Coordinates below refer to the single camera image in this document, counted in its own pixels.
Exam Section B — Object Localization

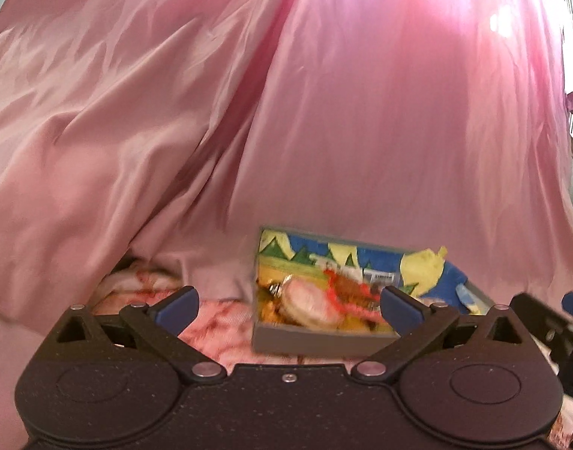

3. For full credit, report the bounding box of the pink round cake packet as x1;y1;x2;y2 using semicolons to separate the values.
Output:
279;275;344;330

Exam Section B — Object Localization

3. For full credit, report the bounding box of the grey cardboard snack box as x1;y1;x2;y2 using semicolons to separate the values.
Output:
252;226;493;359

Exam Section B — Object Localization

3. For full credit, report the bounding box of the pink satin sheet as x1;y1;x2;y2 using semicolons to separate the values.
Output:
0;0;573;339

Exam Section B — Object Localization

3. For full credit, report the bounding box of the gold foil snack packet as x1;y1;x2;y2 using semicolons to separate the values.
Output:
257;279;290;325

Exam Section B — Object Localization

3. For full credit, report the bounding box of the red dried tofu packet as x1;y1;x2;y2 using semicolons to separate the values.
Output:
324;269;383;323

